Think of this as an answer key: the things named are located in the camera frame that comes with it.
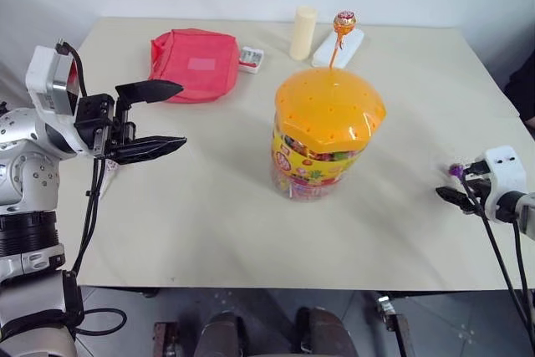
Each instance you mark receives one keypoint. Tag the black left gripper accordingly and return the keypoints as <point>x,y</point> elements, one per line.
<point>94,123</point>

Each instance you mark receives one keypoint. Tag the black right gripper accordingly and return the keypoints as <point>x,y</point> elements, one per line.
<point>480,194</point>

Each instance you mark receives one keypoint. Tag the purple lollipop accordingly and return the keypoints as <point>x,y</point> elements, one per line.
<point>455,170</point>

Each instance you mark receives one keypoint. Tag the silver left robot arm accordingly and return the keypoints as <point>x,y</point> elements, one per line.
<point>25,173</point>

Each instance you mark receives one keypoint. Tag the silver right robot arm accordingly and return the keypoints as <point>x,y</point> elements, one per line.
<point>527,212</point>

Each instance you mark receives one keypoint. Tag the orange perforated jar lid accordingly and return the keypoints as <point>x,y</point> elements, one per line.
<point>330,106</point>

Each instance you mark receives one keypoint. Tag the clear plastic candy jar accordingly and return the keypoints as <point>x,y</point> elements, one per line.
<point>309,169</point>

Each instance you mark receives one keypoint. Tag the white printed wrapper piece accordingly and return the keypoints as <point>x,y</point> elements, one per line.
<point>110,173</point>

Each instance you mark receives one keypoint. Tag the red fabric pouch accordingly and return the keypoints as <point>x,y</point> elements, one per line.
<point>194,64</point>

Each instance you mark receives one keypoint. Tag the dark shape at table side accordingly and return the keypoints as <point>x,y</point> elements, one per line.
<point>522,89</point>

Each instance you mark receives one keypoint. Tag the small white red box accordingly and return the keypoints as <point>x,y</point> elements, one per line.
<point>251,59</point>

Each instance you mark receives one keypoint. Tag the cream cylinder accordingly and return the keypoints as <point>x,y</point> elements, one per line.
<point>303,33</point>

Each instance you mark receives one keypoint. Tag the white rectangular box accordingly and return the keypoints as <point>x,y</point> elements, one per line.
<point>338,49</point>

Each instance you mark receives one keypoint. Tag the orange wrapped lollipop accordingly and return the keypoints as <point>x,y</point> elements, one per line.
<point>344,22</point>

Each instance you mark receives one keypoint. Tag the dark rounded shape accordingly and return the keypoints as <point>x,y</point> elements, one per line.
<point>221,336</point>
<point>326,334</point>

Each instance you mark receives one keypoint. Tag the rusty metal table leg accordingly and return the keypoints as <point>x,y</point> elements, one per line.
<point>165,340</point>

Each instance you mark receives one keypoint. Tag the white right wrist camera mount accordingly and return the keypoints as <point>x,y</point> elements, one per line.
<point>503,173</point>

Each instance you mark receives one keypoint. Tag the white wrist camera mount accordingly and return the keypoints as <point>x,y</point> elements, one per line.
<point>503,173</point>
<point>46,77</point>

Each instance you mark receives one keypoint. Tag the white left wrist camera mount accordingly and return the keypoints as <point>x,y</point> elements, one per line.
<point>46,77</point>

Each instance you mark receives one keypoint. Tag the metal table leg bracket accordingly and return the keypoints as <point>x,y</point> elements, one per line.
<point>395,323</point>

